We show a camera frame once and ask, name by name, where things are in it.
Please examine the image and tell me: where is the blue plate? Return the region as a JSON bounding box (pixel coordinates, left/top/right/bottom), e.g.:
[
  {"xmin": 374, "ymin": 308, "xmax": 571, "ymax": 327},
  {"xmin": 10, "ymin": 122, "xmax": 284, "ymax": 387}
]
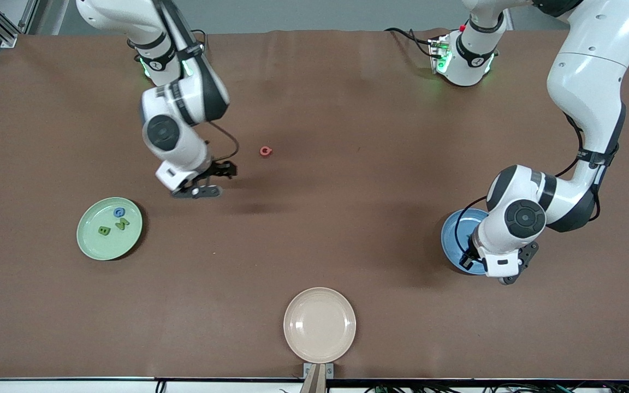
[{"xmin": 440, "ymin": 208, "xmax": 490, "ymax": 275}]

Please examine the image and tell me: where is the light green plate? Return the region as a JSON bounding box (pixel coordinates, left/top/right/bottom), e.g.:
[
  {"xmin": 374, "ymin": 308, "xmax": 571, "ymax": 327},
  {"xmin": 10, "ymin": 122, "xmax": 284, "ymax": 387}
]
[{"xmin": 76, "ymin": 196, "xmax": 144, "ymax": 261}]

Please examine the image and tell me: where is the beige plate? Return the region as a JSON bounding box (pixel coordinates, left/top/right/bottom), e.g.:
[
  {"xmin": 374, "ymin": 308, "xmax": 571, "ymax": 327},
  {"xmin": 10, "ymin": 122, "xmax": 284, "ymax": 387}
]
[{"xmin": 283, "ymin": 287, "xmax": 357, "ymax": 364}]

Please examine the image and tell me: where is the tan post with metal bracket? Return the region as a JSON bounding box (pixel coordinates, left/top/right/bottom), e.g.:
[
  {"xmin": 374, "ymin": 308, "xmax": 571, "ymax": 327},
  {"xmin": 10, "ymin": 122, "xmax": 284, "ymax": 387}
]
[{"xmin": 304, "ymin": 363, "xmax": 334, "ymax": 393}]

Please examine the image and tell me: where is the black arm base cable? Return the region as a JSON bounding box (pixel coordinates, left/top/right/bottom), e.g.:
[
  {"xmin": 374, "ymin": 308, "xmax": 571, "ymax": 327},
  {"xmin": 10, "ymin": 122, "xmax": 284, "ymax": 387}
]
[{"xmin": 384, "ymin": 27, "xmax": 438, "ymax": 58}]

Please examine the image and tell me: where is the aluminium frame profile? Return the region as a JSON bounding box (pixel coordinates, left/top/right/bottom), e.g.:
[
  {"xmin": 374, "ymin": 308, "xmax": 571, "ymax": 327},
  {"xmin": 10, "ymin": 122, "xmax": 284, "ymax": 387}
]
[{"xmin": 0, "ymin": 0, "xmax": 39, "ymax": 47}]

